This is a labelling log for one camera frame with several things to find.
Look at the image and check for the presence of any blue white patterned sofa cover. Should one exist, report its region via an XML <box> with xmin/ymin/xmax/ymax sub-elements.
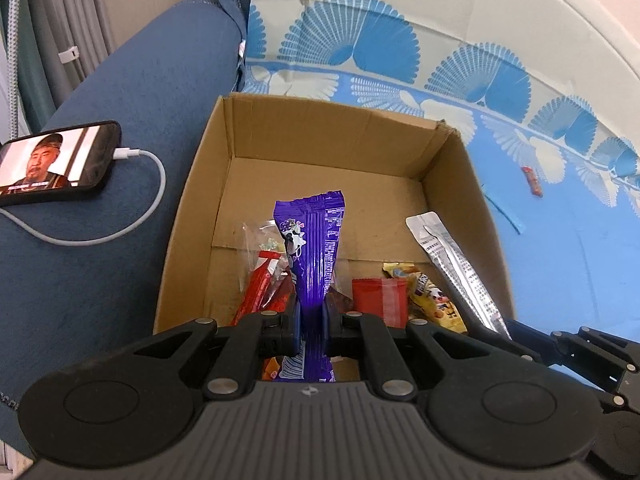
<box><xmin>245</xmin><ymin>0</ymin><xmax>639</xmax><ymax>339</ymax></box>

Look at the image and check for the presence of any clear bag of candies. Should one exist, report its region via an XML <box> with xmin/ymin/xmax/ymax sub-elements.
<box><xmin>242</xmin><ymin>219</ymin><xmax>285</xmax><ymax>268</ymax></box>

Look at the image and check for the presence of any cardboard box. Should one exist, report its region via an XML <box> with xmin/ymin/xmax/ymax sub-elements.
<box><xmin>155</xmin><ymin>93</ymin><xmax>514</xmax><ymax>334</ymax></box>

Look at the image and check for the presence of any grey curtain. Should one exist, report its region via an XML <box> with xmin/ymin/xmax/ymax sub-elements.
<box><xmin>27</xmin><ymin>0</ymin><xmax>116</xmax><ymax>106</ymax></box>

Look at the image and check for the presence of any silver stick packet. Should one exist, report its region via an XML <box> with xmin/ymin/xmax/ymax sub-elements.
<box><xmin>406</xmin><ymin>211</ymin><xmax>511</xmax><ymax>340</ymax></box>

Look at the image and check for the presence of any large red snack packet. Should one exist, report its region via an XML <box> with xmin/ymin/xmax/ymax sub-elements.
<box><xmin>231</xmin><ymin>250</ymin><xmax>296</xmax><ymax>326</ymax></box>

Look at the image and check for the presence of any small red snack packet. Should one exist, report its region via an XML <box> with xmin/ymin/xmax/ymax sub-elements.
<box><xmin>352</xmin><ymin>278</ymin><xmax>408</xmax><ymax>328</ymax></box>

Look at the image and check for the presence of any small red brown candy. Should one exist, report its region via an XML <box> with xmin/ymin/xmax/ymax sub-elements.
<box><xmin>522</xmin><ymin>166</ymin><xmax>544</xmax><ymax>197</ymax></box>

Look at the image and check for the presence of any purple chocolate bar wrapper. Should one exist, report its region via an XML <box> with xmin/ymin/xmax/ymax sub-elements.
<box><xmin>273</xmin><ymin>191</ymin><xmax>345</xmax><ymax>382</ymax></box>

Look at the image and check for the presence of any yellow beige snack packet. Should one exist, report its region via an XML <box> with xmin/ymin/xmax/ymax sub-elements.
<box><xmin>382</xmin><ymin>262</ymin><xmax>468</xmax><ymax>334</ymax></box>

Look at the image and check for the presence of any black smartphone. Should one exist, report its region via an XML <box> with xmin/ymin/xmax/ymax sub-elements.
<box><xmin>0</xmin><ymin>122</ymin><xmax>122</xmax><ymax>207</ymax></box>

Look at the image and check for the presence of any clear bag of nuts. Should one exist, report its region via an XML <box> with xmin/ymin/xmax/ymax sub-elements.
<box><xmin>262</xmin><ymin>356</ymin><xmax>283</xmax><ymax>382</ymax></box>

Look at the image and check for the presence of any white charging cable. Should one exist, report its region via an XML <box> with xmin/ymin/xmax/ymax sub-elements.
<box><xmin>0</xmin><ymin>146</ymin><xmax>167</xmax><ymax>247</ymax></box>

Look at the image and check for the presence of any blue sofa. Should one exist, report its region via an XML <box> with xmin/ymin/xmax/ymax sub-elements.
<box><xmin>1</xmin><ymin>0</ymin><xmax>250</xmax><ymax>453</ymax></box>

